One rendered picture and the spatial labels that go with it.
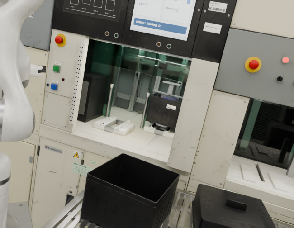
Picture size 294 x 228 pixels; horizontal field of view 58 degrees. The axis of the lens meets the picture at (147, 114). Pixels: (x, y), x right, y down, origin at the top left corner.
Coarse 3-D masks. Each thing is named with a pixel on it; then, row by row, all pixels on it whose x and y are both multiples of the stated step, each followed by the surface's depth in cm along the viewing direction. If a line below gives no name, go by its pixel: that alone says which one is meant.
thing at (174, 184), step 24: (96, 168) 99; (120, 168) 120; (144, 168) 115; (96, 192) 93; (120, 192) 89; (144, 192) 117; (168, 192) 96; (96, 216) 94; (120, 216) 90; (144, 216) 87
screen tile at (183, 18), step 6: (168, 0) 121; (174, 0) 121; (180, 0) 120; (192, 0) 119; (174, 6) 121; (180, 6) 120; (186, 6) 120; (168, 12) 122; (174, 12) 122; (186, 12) 120; (162, 18) 123; (168, 18) 123; (174, 18) 122; (180, 18) 121; (186, 18) 121
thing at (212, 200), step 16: (208, 192) 114; (224, 192) 118; (192, 208) 118; (208, 208) 102; (224, 208) 104; (240, 208) 105; (256, 208) 110; (208, 224) 94; (224, 224) 93; (240, 224) 96; (256, 224) 98; (272, 224) 100
